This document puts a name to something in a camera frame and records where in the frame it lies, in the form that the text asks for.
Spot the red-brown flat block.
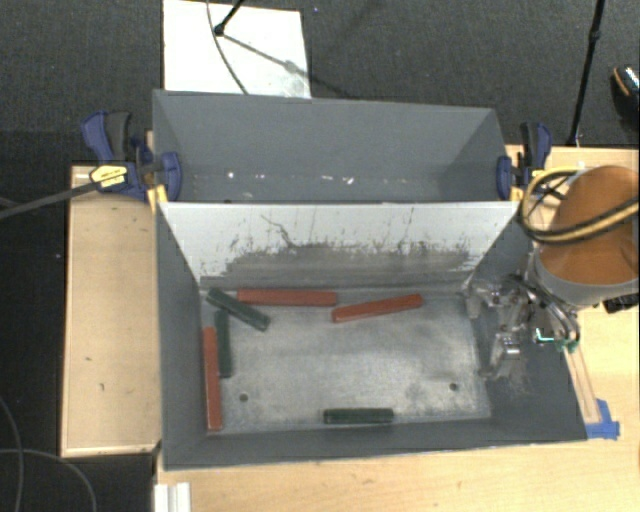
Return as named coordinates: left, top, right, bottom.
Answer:
left=236, top=288, right=339, bottom=308
left=330, top=293, right=425, bottom=325
left=201, top=325, right=225, bottom=433

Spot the pale wood flat board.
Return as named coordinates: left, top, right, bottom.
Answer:
left=59, top=164, right=164, bottom=459

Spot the grey metal bin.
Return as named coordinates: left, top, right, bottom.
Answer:
left=151, top=88, right=589, bottom=472

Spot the black cylinder on white bracket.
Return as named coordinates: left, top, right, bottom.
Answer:
left=601, top=293, right=640, bottom=316

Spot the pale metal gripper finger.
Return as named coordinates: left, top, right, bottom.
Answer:
left=478, top=329, right=523, bottom=382
left=460, top=277, right=493, bottom=322

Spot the dark green flat block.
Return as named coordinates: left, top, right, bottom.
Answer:
left=322, top=407, right=396, bottom=426
left=205, top=286, right=272, bottom=333
left=213, top=309, right=234, bottom=379

